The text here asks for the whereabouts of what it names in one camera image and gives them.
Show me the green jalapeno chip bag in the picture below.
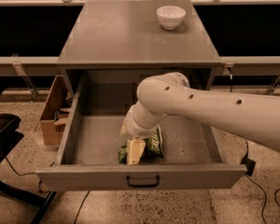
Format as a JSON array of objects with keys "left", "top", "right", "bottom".
[{"left": 118, "top": 126, "right": 163, "bottom": 165}]

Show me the grey cabinet counter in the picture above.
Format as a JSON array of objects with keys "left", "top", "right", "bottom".
[{"left": 57, "top": 0, "right": 221, "bottom": 93}]

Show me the black drawer handle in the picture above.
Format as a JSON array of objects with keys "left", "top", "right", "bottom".
[{"left": 126, "top": 175, "right": 160, "bottom": 189}]

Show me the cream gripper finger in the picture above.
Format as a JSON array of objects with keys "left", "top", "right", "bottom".
[{"left": 127, "top": 139, "right": 146, "bottom": 165}]

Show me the grey wall rail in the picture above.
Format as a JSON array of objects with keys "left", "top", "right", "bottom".
[
  {"left": 0, "top": 57, "right": 61, "bottom": 77},
  {"left": 221, "top": 56, "right": 280, "bottom": 76}
]

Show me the grey wall rail left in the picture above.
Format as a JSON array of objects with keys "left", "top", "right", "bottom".
[{"left": 0, "top": 57, "right": 61, "bottom": 77}]

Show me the grey open drawer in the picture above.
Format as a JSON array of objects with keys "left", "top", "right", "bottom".
[{"left": 36, "top": 71, "right": 246, "bottom": 191}]

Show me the black power adapter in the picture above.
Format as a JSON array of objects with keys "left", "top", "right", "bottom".
[{"left": 241, "top": 156, "right": 256, "bottom": 176}]

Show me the grey wall rail right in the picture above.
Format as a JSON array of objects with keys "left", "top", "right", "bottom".
[{"left": 221, "top": 56, "right": 280, "bottom": 76}]

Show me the black floor cable left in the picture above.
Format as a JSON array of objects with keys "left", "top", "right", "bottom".
[{"left": 5, "top": 156, "right": 56, "bottom": 176}]

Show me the white ceramic bowl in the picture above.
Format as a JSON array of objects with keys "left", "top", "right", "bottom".
[{"left": 156, "top": 6, "right": 186, "bottom": 30}]

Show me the brown cardboard box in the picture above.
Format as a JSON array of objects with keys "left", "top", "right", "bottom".
[{"left": 40, "top": 75, "right": 72, "bottom": 146}]

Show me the black floor cable centre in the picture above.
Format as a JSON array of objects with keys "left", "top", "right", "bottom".
[{"left": 73, "top": 190, "right": 91, "bottom": 224}]

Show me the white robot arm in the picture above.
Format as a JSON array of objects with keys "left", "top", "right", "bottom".
[{"left": 121, "top": 72, "right": 280, "bottom": 152}]

